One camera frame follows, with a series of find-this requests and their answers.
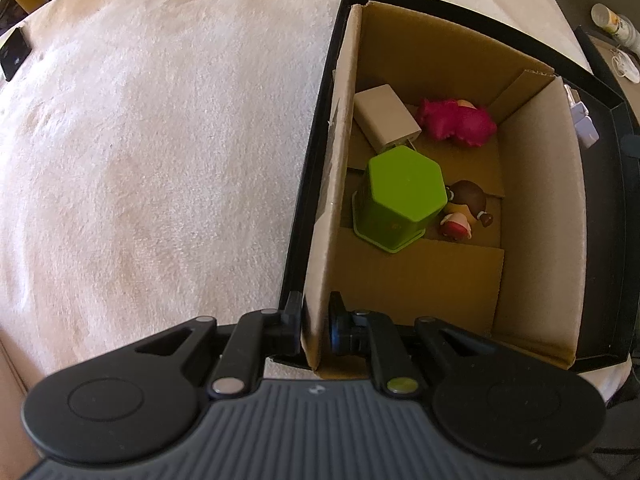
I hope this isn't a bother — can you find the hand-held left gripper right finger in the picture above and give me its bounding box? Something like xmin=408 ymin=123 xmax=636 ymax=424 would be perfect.
xmin=327 ymin=290 xmax=506 ymax=401

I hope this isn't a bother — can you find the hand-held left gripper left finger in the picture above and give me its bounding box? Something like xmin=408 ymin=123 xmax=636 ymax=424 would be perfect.
xmin=132 ymin=290 xmax=306 ymax=401

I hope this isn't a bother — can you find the cardboard box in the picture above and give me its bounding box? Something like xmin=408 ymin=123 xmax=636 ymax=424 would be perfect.
xmin=299 ymin=1 xmax=587 ymax=380

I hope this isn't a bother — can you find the green hexagonal cup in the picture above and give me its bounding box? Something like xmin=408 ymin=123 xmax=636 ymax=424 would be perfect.
xmin=352 ymin=145 xmax=448 ymax=253

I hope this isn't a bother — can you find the brown figurine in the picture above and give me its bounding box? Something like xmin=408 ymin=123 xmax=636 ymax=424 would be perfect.
xmin=439 ymin=180 xmax=495 ymax=243

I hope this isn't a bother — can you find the white charger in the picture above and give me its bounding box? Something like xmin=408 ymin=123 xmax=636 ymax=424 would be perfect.
xmin=354 ymin=85 xmax=422 ymax=153

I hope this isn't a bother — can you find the pink plush toy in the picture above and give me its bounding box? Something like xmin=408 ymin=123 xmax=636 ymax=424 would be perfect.
xmin=417 ymin=97 xmax=498 ymax=150

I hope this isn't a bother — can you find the large black tray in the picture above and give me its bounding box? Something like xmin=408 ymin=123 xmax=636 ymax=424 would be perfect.
xmin=277 ymin=0 xmax=640 ymax=373

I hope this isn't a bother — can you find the black square device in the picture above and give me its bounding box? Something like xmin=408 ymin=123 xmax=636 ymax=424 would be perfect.
xmin=0 ymin=27 xmax=32 ymax=82

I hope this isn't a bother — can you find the white face mask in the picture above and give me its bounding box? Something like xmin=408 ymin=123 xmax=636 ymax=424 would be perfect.
xmin=611 ymin=49 xmax=640 ymax=83

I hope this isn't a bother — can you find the stack of paper cups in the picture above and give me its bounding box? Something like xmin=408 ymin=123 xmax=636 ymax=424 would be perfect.
xmin=591 ymin=3 xmax=640 ymax=56

